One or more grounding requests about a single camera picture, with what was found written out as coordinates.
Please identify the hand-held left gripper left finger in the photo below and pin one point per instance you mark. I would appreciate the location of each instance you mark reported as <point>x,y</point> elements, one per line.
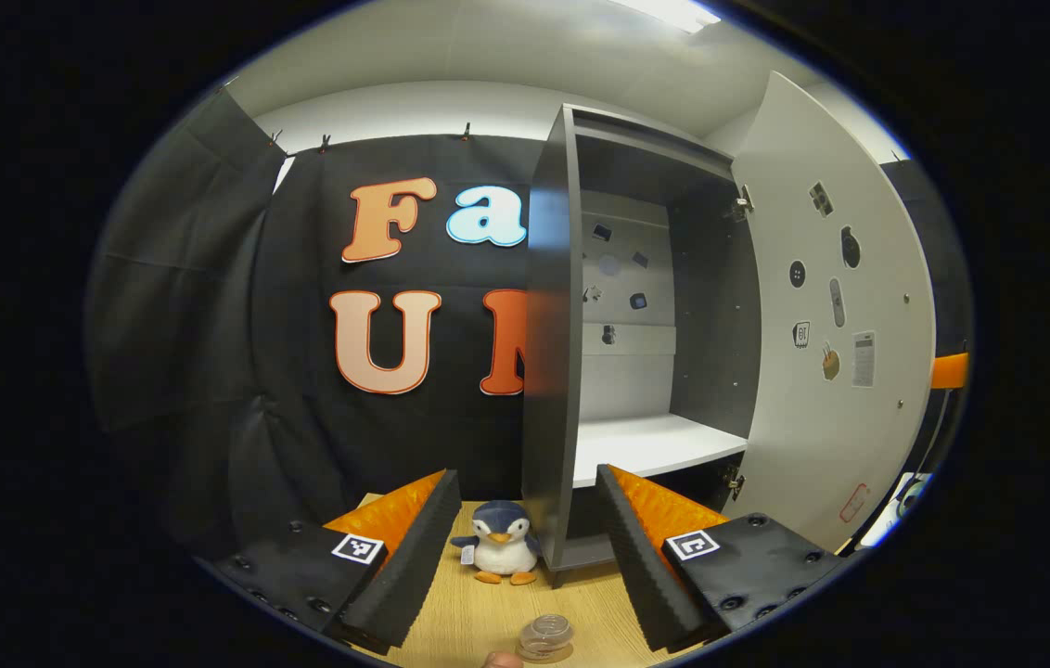
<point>414,557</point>

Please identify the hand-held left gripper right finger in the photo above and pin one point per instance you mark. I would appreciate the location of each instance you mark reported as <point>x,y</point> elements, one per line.
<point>636,566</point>

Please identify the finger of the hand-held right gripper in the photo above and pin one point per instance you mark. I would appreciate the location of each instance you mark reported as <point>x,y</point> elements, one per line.
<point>949,371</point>

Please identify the clear plastic bottle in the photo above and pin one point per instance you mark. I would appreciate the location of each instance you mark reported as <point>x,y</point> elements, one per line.
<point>545,631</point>

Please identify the white cabinet door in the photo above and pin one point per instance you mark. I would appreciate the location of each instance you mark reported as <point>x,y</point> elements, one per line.
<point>822,417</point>

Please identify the dark grey cabinet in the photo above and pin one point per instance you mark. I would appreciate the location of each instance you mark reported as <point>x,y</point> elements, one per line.
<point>548,371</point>

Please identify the penguin plush toy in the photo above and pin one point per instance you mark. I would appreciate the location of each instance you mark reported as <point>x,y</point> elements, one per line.
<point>502,547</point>

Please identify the grey tape roll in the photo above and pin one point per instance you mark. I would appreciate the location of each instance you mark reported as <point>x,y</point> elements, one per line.
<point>911,494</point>

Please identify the black backdrop cloth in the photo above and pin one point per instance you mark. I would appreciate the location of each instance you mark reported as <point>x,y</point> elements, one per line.
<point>210,325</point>

